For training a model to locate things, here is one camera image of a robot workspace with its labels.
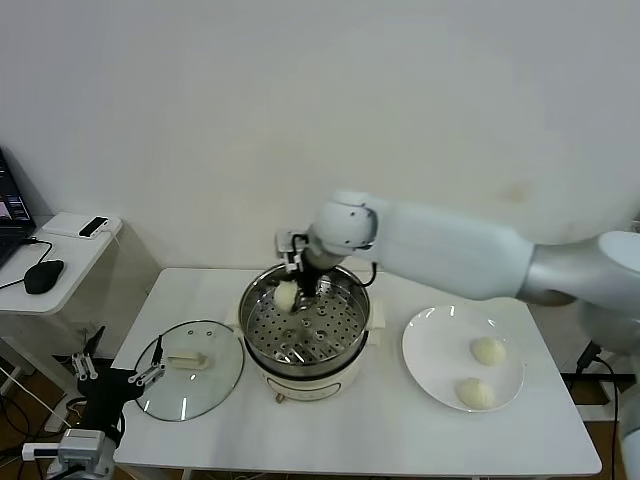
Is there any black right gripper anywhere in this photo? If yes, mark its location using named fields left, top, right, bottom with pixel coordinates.
left=292, top=249, right=326, bottom=307

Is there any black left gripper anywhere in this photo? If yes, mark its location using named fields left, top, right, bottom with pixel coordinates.
left=71, top=327, right=167, bottom=441

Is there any white steamed baozi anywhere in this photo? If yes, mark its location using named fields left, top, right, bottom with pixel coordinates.
left=457, top=377, right=496, bottom=411
left=273, top=280, right=301, bottom=314
left=470, top=336, right=507, bottom=366

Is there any glass lid with cream handle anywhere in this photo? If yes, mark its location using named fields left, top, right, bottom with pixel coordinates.
left=132, top=319, right=246, bottom=422

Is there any stainless steel steamer basket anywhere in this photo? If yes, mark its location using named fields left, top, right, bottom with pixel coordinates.
left=238, top=259, right=373, bottom=369

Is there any cream electric cooker pot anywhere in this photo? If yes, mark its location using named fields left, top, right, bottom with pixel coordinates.
left=225, top=294, right=389, bottom=404

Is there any white side table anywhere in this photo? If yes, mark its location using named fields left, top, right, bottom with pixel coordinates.
left=0, top=212, right=161, bottom=434

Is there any black computer mouse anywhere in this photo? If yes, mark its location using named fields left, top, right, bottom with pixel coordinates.
left=24, top=259, right=66, bottom=295

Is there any white round plate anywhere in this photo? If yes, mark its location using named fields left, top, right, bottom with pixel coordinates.
left=401, top=304, right=526, bottom=414

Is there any small black and white device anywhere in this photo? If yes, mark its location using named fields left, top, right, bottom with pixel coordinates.
left=78, top=216, right=111, bottom=239

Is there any flat white box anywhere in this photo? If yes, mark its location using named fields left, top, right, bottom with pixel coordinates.
left=40, top=212, right=124, bottom=241

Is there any black laptop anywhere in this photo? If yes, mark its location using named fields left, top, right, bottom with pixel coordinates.
left=0, top=145, right=39, bottom=269

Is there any black stand foot bar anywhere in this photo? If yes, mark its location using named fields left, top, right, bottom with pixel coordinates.
left=562, top=372, right=640, bottom=387

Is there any white shelf stand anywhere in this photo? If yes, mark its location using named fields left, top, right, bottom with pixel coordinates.
left=579, top=394, right=640, bottom=426

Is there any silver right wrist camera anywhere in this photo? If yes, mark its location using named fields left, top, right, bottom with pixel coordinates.
left=276, top=228, right=310, bottom=266

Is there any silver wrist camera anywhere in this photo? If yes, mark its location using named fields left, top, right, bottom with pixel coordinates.
left=21, top=442, right=66, bottom=461
left=276, top=228, right=310, bottom=266

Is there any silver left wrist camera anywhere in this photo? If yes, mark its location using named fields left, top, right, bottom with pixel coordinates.
left=21, top=442, right=66, bottom=461

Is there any black mouse cable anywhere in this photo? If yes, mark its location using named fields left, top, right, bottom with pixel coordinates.
left=18, top=237, right=56, bottom=264

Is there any black power adapter with cable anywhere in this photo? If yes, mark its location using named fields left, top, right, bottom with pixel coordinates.
left=574, top=338, right=624, bottom=441

